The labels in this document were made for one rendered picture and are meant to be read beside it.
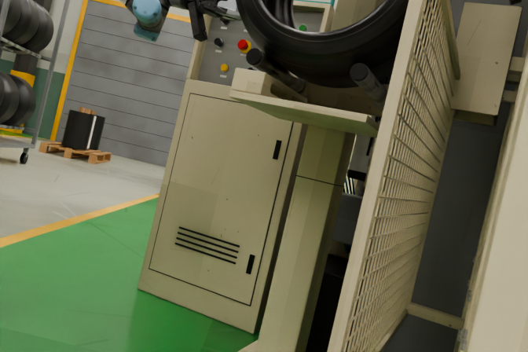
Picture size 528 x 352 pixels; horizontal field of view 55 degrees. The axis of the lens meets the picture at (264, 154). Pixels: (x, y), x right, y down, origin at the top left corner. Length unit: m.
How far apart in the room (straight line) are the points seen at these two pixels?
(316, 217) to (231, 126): 0.60
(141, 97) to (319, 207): 9.40
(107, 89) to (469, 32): 9.92
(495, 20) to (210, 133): 1.11
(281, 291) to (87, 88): 9.81
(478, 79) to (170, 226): 1.29
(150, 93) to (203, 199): 8.83
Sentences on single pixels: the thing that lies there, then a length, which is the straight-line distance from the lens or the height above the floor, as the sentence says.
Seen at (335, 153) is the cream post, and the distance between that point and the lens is 1.60.
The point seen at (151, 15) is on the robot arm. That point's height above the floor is 0.96.
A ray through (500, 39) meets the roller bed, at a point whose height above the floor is 1.10.
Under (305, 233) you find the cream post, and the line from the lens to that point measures 1.62.
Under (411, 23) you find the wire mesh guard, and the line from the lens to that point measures 0.72.
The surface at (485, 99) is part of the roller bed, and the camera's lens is 1.50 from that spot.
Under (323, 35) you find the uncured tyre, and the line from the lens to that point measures 1.27.
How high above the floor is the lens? 0.65
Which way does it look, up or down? level
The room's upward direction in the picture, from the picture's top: 13 degrees clockwise
